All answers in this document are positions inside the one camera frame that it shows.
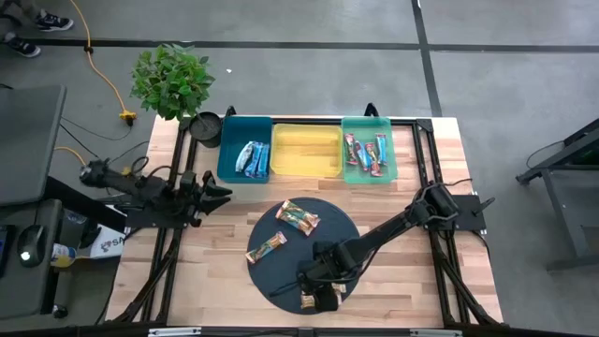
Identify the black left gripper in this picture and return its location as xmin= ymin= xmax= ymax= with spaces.
xmin=180 ymin=170 xmax=234 ymax=228

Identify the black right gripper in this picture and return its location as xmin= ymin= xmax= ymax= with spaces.
xmin=298 ymin=241 xmax=360 ymax=314

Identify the blue purple granola bar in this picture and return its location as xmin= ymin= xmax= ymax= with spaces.
xmin=246 ymin=142 xmax=264 ymax=178
xmin=256 ymin=143 xmax=271 ymax=179
xmin=235 ymin=139 xmax=255 ymax=173

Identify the blue plastic bin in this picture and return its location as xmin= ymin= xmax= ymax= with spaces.
xmin=216 ymin=115 xmax=274 ymax=184

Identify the black plant pot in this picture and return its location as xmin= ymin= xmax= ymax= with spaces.
xmin=187 ymin=110 xmax=224 ymax=150

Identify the round dark blue woven mat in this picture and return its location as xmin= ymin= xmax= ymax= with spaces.
xmin=245 ymin=196 xmax=362 ymax=315

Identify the yellow plastic bin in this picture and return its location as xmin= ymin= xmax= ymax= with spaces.
xmin=269 ymin=123 xmax=344 ymax=178

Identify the white printed box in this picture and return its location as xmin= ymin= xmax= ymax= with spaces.
xmin=88 ymin=224 xmax=128 ymax=260

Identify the green leafy plant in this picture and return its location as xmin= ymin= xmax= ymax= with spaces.
xmin=129 ymin=42 xmax=217 ymax=122

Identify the yellow white bottle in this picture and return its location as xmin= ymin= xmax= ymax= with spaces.
xmin=50 ymin=242 xmax=79 ymax=270

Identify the teal plastic bin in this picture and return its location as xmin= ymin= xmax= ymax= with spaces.
xmin=340 ymin=116 xmax=400 ymax=184

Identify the black computer mouse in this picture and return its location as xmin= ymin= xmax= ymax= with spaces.
xmin=17 ymin=224 xmax=48 ymax=269

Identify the grey desk top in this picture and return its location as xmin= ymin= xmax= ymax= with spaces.
xmin=0 ymin=83 xmax=68 ymax=208
xmin=0 ymin=198 xmax=65 ymax=322

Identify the person's shoe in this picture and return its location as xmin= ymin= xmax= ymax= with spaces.
xmin=3 ymin=36 xmax=43 ymax=59
xmin=34 ymin=10 xmax=75 ymax=34

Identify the grey metal stand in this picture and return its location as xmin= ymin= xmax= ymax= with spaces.
xmin=516 ymin=116 xmax=599 ymax=272

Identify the yellow extension cord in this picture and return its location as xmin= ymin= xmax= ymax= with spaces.
xmin=68 ymin=0 xmax=138 ymax=126
xmin=53 ymin=145 xmax=134 ymax=178

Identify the black floor cable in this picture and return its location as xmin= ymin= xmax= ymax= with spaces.
xmin=523 ymin=139 xmax=567 ymax=170
xmin=59 ymin=115 xmax=151 ymax=166

